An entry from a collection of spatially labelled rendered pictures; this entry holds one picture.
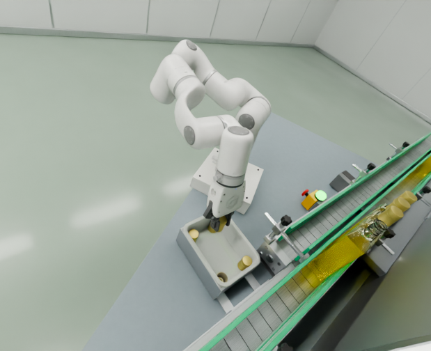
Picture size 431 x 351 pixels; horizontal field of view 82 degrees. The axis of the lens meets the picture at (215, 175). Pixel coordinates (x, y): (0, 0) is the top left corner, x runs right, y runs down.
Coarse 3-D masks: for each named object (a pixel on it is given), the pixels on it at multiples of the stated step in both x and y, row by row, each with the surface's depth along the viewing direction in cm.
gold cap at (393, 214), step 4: (388, 208) 62; (392, 208) 61; (396, 208) 61; (384, 212) 62; (388, 212) 61; (392, 212) 60; (396, 212) 60; (400, 212) 60; (380, 216) 63; (384, 216) 62; (388, 216) 61; (392, 216) 60; (396, 216) 59; (400, 216) 59; (384, 220) 62; (388, 220) 61; (392, 220) 61; (396, 220) 60; (388, 224) 62
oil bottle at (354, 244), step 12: (360, 228) 63; (348, 240) 63; (360, 240) 61; (372, 240) 61; (324, 252) 70; (336, 252) 67; (348, 252) 64; (360, 252) 62; (312, 264) 74; (324, 264) 71; (336, 264) 68; (324, 276) 72
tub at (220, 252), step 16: (192, 224) 79; (208, 224) 87; (192, 240) 75; (208, 240) 85; (224, 240) 86; (240, 240) 82; (208, 256) 81; (224, 256) 82; (240, 256) 84; (256, 256) 78; (224, 272) 79; (240, 272) 73
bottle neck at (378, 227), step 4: (376, 220) 59; (380, 220) 59; (372, 224) 60; (376, 224) 58; (380, 224) 60; (384, 224) 59; (368, 228) 60; (372, 228) 59; (376, 228) 58; (380, 228) 58; (384, 228) 58; (364, 232) 61; (368, 232) 60; (372, 232) 59; (376, 232) 59; (380, 232) 58; (364, 236) 61; (368, 236) 60; (372, 236) 60; (376, 236) 60
